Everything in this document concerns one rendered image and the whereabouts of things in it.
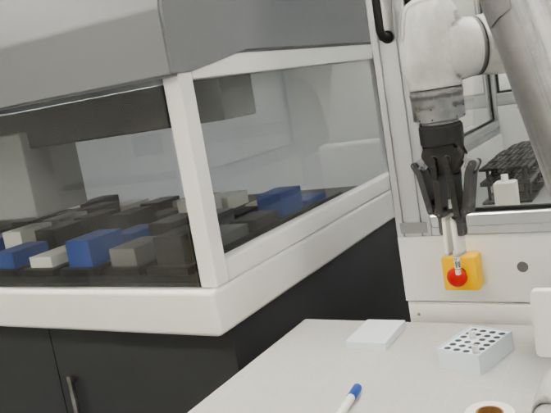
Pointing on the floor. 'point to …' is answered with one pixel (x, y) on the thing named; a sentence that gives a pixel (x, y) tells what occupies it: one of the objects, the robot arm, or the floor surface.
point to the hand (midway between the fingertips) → (453, 235)
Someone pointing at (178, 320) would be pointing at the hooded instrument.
